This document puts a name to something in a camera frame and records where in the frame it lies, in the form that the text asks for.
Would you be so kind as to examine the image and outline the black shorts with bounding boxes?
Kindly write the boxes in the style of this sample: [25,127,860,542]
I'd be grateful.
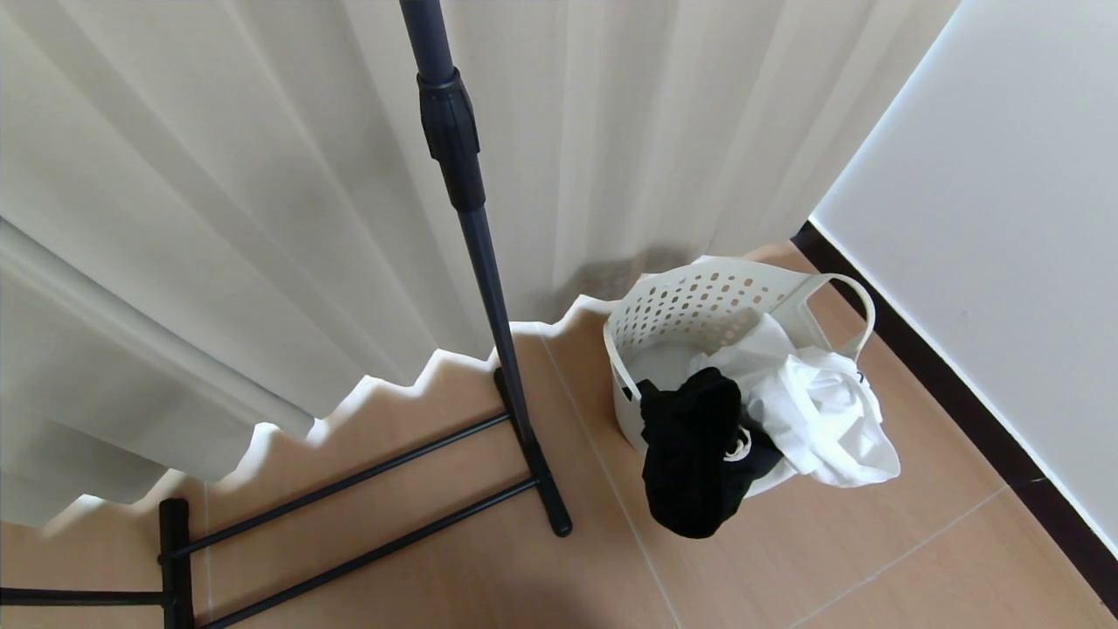
[635,367,784,540]

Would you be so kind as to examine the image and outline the white laundry basket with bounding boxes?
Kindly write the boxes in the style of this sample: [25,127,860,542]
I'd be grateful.
[603,256,877,499]

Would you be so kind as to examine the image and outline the black clothes rack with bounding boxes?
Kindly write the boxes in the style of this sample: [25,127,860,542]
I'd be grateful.
[0,0,573,629]

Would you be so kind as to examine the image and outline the white garment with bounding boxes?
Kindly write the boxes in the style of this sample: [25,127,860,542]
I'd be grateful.
[690,313,901,488]

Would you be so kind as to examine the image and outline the beige curtain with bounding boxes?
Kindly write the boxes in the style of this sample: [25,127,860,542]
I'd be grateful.
[0,0,962,529]

